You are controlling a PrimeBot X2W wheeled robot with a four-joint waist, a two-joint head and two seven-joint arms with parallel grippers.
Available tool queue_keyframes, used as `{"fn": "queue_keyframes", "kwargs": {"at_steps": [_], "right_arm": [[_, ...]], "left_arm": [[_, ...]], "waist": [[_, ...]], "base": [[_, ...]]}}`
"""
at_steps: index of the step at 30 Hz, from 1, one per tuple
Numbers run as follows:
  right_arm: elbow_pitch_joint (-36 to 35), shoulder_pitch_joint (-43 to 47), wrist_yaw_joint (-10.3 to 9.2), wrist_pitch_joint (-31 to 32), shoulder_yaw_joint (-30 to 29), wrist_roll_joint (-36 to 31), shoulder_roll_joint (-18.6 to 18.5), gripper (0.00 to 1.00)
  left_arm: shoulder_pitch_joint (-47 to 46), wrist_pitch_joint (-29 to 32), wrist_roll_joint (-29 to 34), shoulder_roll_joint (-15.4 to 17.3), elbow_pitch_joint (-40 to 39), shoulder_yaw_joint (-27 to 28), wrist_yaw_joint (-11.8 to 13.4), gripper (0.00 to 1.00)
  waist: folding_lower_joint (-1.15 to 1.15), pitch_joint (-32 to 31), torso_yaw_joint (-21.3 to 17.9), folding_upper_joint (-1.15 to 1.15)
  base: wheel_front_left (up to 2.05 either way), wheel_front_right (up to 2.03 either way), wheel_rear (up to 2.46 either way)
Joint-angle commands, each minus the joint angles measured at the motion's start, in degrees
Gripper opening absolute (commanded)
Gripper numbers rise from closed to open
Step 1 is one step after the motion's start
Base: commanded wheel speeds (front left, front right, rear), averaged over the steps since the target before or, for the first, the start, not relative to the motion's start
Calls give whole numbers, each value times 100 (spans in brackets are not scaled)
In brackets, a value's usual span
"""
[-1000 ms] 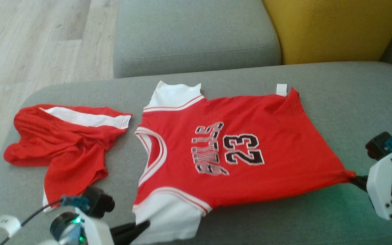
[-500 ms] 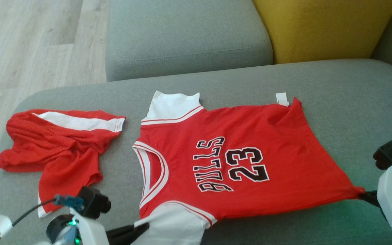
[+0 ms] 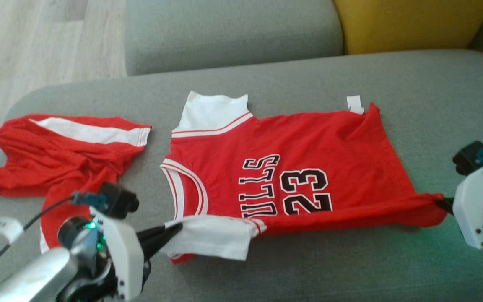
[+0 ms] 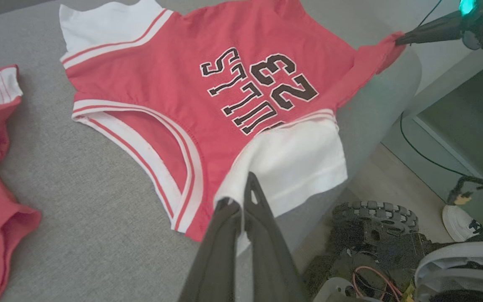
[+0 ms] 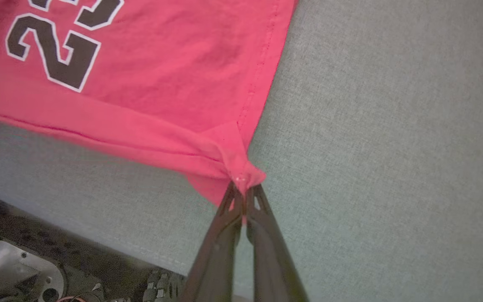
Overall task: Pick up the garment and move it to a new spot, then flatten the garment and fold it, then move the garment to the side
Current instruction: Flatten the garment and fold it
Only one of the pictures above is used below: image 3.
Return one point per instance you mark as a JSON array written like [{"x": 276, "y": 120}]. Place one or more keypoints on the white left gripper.
[{"x": 124, "y": 260}]

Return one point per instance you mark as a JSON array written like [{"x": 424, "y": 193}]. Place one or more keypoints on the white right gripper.
[{"x": 470, "y": 205}]

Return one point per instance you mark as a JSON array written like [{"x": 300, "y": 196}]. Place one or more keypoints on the red basketball jersey number 23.
[{"x": 342, "y": 159}]

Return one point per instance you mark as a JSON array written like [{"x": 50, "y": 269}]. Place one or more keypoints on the red basketball shorts white stripe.
[{"x": 44, "y": 163}]

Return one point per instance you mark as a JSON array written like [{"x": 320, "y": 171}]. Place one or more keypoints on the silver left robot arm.
[{"x": 36, "y": 272}]

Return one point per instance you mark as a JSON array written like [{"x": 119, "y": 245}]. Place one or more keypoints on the large grey sofa seat cushion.
[{"x": 308, "y": 277}]

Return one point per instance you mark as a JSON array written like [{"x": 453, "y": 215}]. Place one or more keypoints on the yellow sofa back cushion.
[{"x": 409, "y": 23}]

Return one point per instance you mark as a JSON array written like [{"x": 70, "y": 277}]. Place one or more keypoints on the grey sofa cushion with seam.
[{"x": 233, "y": 33}]

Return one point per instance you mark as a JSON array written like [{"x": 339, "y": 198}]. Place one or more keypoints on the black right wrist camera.
[{"x": 466, "y": 157}]

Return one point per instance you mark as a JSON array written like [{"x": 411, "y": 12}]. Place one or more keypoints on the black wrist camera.
[
  {"x": 120, "y": 200},
  {"x": 466, "y": 157}
]

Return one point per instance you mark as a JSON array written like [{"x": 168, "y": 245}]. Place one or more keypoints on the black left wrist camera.
[{"x": 120, "y": 200}]

